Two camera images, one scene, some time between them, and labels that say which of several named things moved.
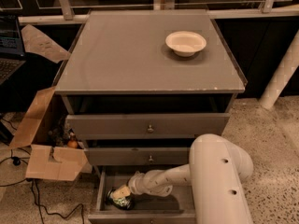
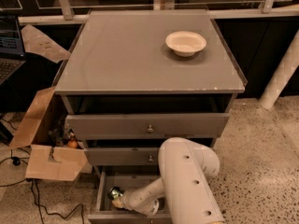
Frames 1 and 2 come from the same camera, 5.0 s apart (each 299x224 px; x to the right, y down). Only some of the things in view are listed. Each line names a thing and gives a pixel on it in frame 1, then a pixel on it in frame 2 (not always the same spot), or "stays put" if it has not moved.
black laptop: (12, 47) stays put
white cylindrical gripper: (139, 184) -> (127, 200)
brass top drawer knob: (150, 130) stays put
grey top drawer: (147, 117) stays put
